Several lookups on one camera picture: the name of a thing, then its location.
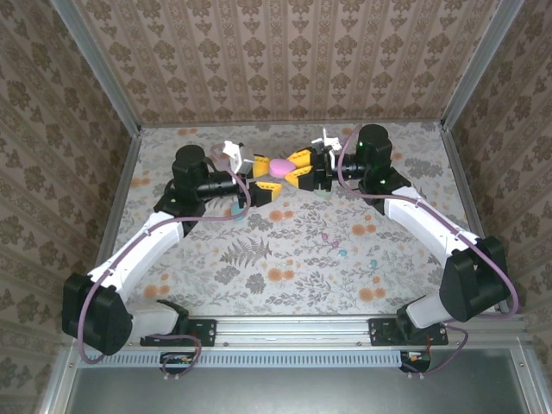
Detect pink earbud charging case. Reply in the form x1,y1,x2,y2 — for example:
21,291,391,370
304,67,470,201
269,158,297,178

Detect wide aluminium extrusion beam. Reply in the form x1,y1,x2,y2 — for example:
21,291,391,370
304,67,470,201
62,313,532,349

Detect grey metal panel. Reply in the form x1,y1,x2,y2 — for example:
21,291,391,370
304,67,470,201
41,347,552,414

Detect thin aluminium frame rail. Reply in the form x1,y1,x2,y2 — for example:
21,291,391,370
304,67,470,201
138,122,446,129

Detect aluminium corner post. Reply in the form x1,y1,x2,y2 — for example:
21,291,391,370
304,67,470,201
440,0,527,133
49,0,142,137

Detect slotted grey cable duct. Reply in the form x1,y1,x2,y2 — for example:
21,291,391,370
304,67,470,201
78,349,406,369

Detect small wired connector board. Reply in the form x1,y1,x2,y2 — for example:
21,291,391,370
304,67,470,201
399,349,432,374
160,351,196,375

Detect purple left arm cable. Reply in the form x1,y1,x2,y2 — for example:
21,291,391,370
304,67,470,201
78,144,252,381

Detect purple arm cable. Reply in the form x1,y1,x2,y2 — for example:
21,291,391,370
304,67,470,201
337,123,519,380
78,144,252,381

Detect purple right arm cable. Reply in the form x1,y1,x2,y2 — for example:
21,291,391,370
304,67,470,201
337,123,519,380

